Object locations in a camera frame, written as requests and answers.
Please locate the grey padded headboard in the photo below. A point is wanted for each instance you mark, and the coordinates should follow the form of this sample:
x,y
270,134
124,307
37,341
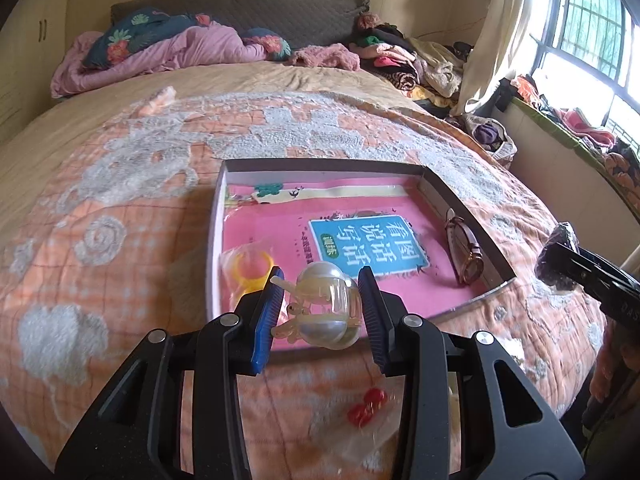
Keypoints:
x,y
275,10

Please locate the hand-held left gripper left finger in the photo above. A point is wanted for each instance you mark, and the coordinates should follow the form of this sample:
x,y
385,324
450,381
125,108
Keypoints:
x,y
265,320

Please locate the barred window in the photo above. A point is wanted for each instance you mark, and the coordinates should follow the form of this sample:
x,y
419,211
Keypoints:
x,y
595,15

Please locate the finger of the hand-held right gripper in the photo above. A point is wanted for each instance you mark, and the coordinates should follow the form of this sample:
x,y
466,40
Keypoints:
x,y
580,267

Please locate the pile of clothes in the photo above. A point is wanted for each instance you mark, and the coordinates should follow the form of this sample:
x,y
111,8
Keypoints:
x,y
395,60

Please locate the grey cardboard box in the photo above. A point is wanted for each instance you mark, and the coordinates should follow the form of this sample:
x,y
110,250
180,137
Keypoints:
x,y
215,240

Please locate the cream wardrobe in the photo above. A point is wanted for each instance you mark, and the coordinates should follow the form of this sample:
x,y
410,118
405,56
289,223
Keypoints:
x,y
30,35

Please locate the cream curtain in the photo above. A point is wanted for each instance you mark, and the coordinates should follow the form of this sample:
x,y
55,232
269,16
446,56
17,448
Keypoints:
x,y
500,35

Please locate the dark jewelry packet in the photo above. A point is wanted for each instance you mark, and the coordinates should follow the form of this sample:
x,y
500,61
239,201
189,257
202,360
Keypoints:
x,y
562,237

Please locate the large floral pillow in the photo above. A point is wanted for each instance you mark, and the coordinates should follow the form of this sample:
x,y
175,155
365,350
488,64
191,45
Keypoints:
x,y
125,35

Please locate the pearl hair claw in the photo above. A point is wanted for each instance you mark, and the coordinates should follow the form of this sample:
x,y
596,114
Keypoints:
x,y
320,330

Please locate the pink book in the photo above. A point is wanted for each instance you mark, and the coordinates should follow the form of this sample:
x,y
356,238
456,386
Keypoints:
x,y
280,230

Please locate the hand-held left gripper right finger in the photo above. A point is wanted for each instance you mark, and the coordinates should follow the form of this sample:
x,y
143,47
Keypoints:
x,y
372,320

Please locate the yellow hair clip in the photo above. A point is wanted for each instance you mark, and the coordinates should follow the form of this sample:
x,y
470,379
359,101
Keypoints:
x,y
237,272

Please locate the pink quilt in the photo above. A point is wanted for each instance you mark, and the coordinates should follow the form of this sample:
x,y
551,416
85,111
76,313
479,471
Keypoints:
x,y
175,52

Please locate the red beads packet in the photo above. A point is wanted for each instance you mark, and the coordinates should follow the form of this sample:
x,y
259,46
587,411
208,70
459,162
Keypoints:
x,y
367,402

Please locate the pink fuzzy garment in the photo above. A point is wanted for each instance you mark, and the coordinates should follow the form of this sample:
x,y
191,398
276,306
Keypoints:
x,y
325,55

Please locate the beige bed sheet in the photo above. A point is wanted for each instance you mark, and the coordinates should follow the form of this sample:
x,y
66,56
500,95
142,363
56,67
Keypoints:
x,y
250,77

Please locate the patterned bag of clothes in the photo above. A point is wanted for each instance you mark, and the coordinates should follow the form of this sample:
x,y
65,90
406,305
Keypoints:
x,y
487,135

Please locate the clothes on windowsill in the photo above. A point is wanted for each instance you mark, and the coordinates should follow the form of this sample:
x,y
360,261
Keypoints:
x,y
580,120

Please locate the small floral pillow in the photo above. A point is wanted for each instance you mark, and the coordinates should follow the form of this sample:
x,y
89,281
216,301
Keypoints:
x,y
272,42

